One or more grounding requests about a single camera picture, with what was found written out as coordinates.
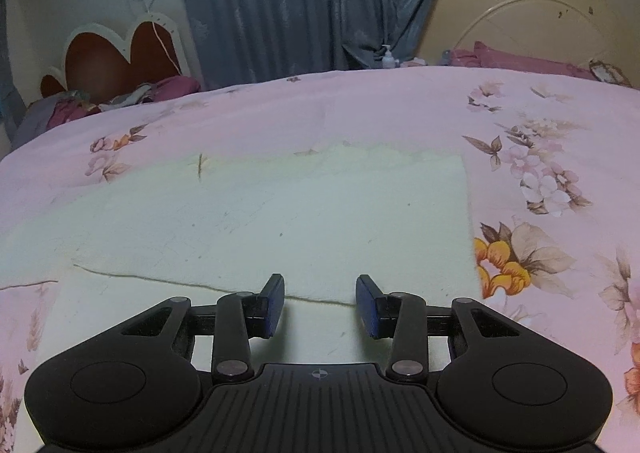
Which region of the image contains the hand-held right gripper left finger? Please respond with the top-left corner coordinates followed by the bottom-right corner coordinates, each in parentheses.
top-left (117, 274), bottom-right (287, 384)

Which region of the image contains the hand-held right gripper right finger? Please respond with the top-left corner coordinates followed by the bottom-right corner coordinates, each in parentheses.
top-left (355, 274), bottom-right (522, 384)

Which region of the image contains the white knit cloth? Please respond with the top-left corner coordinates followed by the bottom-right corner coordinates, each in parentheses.
top-left (0, 143), bottom-right (483, 434)

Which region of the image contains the pile of crumpled clothes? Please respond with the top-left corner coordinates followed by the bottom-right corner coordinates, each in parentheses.
top-left (12, 76), bottom-right (201, 144)

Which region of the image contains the pink floral bedsheet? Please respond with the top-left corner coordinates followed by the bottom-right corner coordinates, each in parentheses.
top-left (0, 64), bottom-right (640, 453)

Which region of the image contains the pink pillow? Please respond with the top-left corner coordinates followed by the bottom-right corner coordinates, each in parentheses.
top-left (447, 40), bottom-right (601, 80)

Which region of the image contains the heart-shaped red headboard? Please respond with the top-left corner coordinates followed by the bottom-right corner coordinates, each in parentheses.
top-left (40, 13), bottom-right (193, 101)

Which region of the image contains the cream round headboard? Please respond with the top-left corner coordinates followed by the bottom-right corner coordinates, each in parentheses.
top-left (415, 0), bottom-right (626, 69)

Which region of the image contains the patterned pillow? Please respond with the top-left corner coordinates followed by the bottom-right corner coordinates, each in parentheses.
top-left (589, 59), bottom-right (633, 87)

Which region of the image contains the white hanging cord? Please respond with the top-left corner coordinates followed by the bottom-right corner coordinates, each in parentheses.
top-left (120, 0), bottom-right (182, 75)

